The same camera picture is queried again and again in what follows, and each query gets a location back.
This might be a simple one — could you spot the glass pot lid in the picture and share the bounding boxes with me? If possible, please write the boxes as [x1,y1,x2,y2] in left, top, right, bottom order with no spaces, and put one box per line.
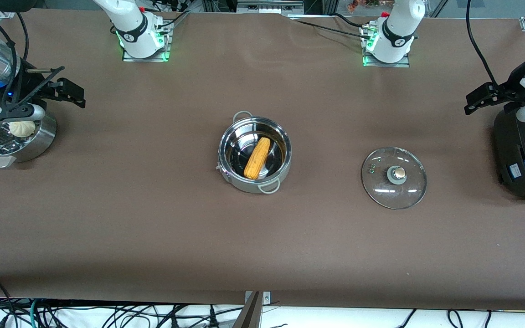
[361,146,427,210]

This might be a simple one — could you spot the yellow corn cob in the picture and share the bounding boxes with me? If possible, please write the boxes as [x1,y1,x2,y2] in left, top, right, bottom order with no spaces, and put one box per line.
[243,137,272,180]

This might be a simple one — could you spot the stainless steel pot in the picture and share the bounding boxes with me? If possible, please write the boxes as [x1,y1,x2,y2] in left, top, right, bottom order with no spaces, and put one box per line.
[216,111,293,195]

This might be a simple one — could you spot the steel steamer bowl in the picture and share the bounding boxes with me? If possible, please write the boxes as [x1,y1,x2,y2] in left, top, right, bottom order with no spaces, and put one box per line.
[0,109,58,169]

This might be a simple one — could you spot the white steamed bun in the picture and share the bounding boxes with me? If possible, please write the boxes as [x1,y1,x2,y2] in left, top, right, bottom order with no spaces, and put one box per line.
[9,121,37,138]

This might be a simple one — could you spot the orange background object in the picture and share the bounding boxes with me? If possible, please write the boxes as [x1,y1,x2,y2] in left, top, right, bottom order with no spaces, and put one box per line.
[346,0,382,12]

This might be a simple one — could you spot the grey equipment box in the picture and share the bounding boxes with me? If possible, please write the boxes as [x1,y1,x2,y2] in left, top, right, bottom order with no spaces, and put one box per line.
[237,0,304,15]

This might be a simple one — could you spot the large table cover mat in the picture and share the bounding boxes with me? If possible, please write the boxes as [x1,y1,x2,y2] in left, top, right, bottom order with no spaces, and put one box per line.
[0,8,525,311]

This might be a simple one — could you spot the grey angled bar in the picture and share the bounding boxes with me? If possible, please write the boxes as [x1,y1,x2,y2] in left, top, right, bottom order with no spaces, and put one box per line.
[232,292,263,328]

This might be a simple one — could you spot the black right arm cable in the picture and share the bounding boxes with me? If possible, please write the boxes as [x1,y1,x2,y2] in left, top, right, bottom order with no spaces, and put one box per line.
[15,12,31,62]

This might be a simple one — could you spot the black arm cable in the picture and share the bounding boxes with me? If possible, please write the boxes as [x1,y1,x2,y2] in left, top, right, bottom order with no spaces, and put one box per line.
[15,12,31,62]
[465,0,499,86]

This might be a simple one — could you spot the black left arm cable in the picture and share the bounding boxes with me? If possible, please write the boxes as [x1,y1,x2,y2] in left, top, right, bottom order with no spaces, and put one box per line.
[465,0,499,86]

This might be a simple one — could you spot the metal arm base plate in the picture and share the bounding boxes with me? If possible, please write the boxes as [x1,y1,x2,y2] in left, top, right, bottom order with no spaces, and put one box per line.
[362,25,411,68]
[122,20,172,62]

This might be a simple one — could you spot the black base signal cable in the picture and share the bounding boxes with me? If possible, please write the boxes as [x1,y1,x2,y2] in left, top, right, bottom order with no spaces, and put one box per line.
[157,12,191,31]

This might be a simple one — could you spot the black base power cable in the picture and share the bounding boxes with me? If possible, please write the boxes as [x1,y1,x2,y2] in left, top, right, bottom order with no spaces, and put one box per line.
[295,19,368,38]

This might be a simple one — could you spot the green floor cable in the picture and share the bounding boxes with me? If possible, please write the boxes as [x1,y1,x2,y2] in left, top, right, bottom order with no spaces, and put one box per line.
[29,299,41,328]

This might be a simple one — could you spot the metal edge bracket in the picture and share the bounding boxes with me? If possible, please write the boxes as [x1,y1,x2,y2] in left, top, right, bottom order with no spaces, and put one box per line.
[244,291,272,305]

